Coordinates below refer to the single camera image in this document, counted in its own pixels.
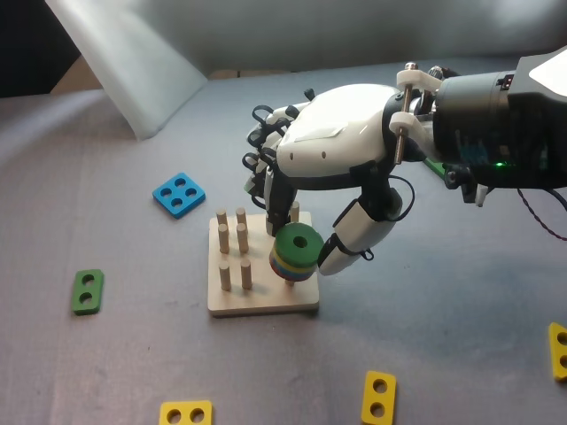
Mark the green two-hole rectangle block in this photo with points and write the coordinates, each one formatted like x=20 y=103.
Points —
x=87 y=290

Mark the yellow four-hole square block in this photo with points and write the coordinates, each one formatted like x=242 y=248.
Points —
x=185 y=408

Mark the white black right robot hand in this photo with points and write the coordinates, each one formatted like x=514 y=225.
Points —
x=336 y=133

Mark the grey table cloth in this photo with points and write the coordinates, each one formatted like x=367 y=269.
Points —
x=398 y=345

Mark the yellow three-hole triangle block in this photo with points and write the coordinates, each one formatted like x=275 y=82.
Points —
x=556 y=352

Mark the blue four-hole square block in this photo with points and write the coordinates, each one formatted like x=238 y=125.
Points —
x=179 y=195

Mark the white foam sheet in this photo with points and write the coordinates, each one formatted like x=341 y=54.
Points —
x=128 y=66

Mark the green four-hole square block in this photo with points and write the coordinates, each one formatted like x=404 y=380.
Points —
x=436 y=167

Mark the wooden peg board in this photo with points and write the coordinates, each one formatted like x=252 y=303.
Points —
x=261 y=296

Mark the yellow two-hole rectangle block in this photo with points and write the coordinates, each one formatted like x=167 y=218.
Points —
x=378 y=398

